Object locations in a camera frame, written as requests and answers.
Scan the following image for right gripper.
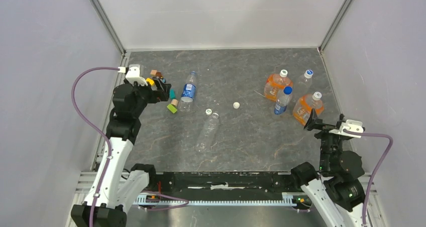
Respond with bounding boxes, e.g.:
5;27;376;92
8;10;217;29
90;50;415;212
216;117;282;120
303;107;347;172

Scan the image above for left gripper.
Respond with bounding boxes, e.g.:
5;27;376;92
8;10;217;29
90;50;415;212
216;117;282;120
124;76;171;117

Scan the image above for clear plastic bottle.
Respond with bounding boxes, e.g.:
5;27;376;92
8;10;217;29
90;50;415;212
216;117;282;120
195;112;220;152

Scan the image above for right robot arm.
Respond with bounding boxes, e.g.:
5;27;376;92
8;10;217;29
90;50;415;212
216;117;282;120
290;109;366;226

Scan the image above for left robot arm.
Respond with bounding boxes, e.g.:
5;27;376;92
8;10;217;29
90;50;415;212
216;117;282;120
70;79;171;226

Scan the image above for orange bottle right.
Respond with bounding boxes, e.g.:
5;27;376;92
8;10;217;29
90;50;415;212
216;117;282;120
292;91;324;126

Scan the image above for orange bottle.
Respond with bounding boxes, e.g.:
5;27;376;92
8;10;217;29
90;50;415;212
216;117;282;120
264;69;293;101
292;91;324;126

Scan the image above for lying blue label bottle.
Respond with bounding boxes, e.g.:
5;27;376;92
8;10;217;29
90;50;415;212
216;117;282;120
178;71;197;112

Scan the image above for blue cap pepsi bottle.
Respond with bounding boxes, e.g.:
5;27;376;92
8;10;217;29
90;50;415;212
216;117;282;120
273;86;293;116

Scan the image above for clear bottle white cap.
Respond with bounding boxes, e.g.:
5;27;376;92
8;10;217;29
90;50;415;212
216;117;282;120
292;69;313;101

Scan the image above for white green bottle cap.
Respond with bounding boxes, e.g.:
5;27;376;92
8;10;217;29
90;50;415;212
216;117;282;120
205;108;212;116

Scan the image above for orange bottle left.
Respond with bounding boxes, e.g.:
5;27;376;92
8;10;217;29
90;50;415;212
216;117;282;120
264;69;293;101

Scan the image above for teal block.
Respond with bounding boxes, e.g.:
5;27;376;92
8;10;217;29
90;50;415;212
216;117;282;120
169;89;176;99

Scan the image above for tan cylinder block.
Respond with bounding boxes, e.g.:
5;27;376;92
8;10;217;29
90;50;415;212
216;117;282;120
171;99;179;107

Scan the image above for yellow block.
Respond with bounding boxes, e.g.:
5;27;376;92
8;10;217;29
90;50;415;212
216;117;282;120
146;78;155;86

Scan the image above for green block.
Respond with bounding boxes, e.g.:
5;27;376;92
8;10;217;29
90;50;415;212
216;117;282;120
167;104;178;114

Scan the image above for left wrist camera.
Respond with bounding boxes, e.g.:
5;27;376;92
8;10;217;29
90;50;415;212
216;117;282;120
125;64;148;86

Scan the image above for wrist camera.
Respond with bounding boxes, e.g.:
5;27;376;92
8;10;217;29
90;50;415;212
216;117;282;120
125;64;148;86
329;120;364;138

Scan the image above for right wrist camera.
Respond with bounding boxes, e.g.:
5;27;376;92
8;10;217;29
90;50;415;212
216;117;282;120
329;120;364;138

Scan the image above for white cable tray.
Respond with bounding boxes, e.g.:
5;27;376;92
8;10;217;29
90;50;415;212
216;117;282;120
133;193;311;207

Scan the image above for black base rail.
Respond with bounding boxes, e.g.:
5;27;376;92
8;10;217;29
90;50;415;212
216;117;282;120
146;170;318;200

